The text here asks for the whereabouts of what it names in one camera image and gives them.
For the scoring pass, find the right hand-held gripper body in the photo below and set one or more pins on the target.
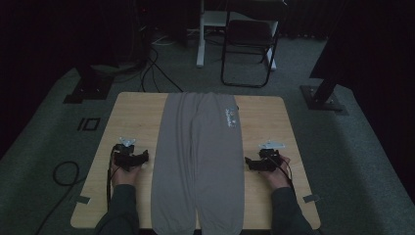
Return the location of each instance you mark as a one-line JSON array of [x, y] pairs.
[[270, 160]]

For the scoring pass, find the gray pants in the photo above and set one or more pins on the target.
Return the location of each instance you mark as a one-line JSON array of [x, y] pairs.
[[195, 147]]

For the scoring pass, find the black slanted stand with base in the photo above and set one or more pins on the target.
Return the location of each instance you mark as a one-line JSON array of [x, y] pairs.
[[321, 98]]

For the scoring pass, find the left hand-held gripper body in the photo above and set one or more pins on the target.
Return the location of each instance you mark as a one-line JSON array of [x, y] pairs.
[[125, 156]]

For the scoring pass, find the black folding chair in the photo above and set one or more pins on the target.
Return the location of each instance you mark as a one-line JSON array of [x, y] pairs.
[[249, 34]]

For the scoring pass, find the gray tape piece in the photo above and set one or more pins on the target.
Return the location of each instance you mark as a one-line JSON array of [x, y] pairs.
[[311, 198], [83, 199]]

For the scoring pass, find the person's right hand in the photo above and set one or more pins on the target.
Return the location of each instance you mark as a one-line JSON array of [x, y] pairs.
[[280, 178]]

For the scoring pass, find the black stand with square base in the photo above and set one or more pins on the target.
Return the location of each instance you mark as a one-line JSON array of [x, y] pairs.
[[91, 88]]

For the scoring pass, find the white desk frame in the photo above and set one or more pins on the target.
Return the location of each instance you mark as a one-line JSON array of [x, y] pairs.
[[201, 39]]

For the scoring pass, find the person's left hand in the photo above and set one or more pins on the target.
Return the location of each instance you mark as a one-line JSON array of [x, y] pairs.
[[125, 178]]

